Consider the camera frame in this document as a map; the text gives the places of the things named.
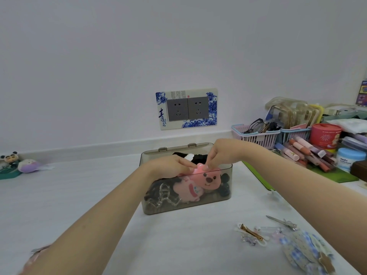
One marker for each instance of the red round tin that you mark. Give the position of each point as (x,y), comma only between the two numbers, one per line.
(325,137)

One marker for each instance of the purple white plush ball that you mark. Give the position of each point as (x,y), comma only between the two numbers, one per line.
(28,166)

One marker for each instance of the person's right forearm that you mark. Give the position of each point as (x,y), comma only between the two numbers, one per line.
(315,203)

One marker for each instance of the grey wall socket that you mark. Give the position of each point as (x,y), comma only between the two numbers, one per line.
(177,109)
(198,107)

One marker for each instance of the pink beaver plush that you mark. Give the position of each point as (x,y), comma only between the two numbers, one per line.
(208,178)

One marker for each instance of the blue lace bow clip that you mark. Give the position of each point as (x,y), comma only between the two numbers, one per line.
(304,252)

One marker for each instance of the green desk mat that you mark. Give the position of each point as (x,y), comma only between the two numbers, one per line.
(338,176)

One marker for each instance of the blue floral socket frame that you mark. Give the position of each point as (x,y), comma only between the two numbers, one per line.
(160,114)

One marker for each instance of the blue plastic basket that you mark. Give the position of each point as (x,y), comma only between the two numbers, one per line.
(295,136)

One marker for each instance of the person's right hand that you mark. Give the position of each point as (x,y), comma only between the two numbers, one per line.
(232,151)

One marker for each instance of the small white device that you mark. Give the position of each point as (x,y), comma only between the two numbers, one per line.
(341,109)

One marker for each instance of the person's left forearm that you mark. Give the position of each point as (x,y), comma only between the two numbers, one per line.
(94,223)

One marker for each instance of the black fabric bow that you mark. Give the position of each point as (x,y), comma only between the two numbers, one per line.
(199,158)

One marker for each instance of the clear wavy hair claw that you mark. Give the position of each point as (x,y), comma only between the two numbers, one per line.
(164,194)

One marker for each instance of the clear plastic container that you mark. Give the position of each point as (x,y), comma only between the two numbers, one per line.
(355,143)

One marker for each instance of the panda figurine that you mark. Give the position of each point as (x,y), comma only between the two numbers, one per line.
(11,158)

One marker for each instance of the transparent grey storage box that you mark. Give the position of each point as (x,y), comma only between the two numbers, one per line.
(160,207)

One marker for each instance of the brown wooden box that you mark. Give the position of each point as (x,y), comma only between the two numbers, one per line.
(359,170)

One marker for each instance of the pink plastic basket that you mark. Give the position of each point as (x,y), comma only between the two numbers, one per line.
(258,140)

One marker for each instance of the dark framed eyeglasses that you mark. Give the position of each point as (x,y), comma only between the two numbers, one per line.
(258,126)

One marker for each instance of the white box colourful print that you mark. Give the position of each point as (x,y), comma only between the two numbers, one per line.
(362,93)

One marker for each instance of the person's left hand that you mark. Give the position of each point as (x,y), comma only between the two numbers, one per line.
(169,167)

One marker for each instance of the white cloth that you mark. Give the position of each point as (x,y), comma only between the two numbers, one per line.
(349,125)

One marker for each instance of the white jar with blue lid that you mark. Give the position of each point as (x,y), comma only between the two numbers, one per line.
(349,158)

